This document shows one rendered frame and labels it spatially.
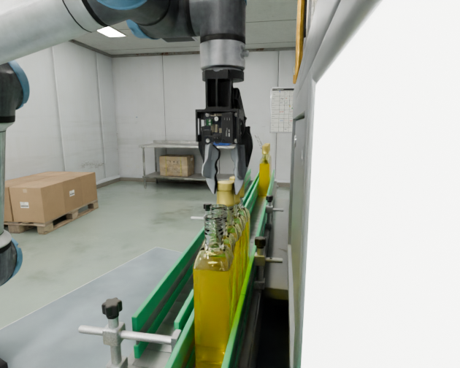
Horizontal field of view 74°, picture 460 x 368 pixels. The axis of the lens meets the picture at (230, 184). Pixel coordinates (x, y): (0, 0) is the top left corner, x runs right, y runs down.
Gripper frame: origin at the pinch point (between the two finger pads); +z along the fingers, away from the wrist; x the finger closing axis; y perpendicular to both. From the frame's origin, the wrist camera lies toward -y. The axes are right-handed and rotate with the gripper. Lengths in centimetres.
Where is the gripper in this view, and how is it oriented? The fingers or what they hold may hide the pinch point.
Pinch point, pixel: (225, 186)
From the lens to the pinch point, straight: 57.2
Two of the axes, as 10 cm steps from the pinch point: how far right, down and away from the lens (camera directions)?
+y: -1.8, 1.9, -9.6
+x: 9.8, 0.4, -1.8
